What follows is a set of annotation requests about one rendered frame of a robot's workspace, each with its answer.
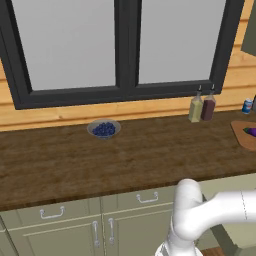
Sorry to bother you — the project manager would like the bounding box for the yellow oil bottle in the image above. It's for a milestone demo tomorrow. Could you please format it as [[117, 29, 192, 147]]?
[[188, 85, 204, 124]]

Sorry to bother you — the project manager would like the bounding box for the silver cupboard door handle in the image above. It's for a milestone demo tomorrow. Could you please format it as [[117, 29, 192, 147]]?
[[91, 220, 101, 249], [107, 217, 116, 246]]

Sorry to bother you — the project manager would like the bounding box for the wooden cutting board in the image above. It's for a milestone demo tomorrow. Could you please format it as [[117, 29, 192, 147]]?
[[230, 119, 256, 152]]

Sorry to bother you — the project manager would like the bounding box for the olive green wall cupboard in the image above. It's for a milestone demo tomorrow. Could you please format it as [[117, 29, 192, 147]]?
[[240, 0, 256, 58]]

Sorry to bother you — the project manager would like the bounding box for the grey bowl of blueberries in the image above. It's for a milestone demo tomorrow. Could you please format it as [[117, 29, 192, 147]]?
[[86, 118, 122, 140]]

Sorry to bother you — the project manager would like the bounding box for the dark red vinegar bottle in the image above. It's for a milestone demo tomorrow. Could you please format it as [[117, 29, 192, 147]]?
[[200, 84, 217, 122]]

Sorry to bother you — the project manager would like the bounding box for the olive green drawer front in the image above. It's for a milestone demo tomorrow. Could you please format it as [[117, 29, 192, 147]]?
[[15, 197, 102, 227], [100, 186, 177, 213]]

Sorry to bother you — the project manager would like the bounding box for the black framed window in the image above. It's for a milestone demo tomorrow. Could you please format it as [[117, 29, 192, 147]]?
[[0, 0, 246, 111]]

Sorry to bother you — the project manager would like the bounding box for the blue and white can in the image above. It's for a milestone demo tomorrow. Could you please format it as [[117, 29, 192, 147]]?
[[241, 97, 254, 115]]

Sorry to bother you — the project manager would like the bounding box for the silver drawer handle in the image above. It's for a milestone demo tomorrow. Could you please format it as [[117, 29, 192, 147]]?
[[39, 205, 66, 220], [135, 191, 160, 204]]

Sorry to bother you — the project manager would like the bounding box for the olive green cupboard door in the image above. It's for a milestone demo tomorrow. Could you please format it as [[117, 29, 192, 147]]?
[[7, 215, 105, 256], [197, 172, 256, 256], [102, 203, 175, 256]]

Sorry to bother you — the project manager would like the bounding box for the purple eggplant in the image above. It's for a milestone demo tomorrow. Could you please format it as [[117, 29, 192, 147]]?
[[242, 126, 256, 138]]

